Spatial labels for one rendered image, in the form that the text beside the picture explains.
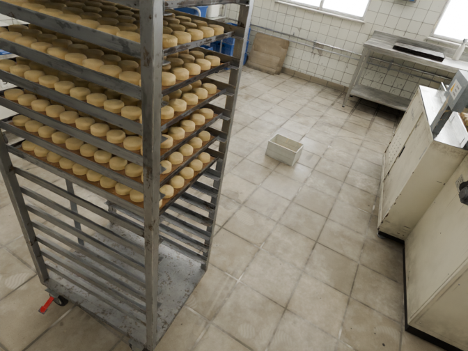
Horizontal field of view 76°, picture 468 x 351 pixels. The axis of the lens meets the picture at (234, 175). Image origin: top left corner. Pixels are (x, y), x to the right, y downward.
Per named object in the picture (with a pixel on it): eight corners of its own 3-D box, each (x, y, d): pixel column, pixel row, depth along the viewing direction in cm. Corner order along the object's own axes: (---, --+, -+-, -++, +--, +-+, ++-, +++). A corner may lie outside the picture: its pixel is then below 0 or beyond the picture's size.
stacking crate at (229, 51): (227, 47, 538) (229, 35, 526) (246, 53, 525) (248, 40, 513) (209, 51, 493) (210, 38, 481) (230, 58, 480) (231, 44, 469)
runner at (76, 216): (163, 258, 99) (164, 252, 97) (158, 264, 97) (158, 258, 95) (23, 186, 115) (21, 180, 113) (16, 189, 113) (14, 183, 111)
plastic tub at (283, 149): (264, 154, 295) (267, 140, 286) (273, 146, 311) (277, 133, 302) (292, 167, 285) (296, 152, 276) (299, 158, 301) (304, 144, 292)
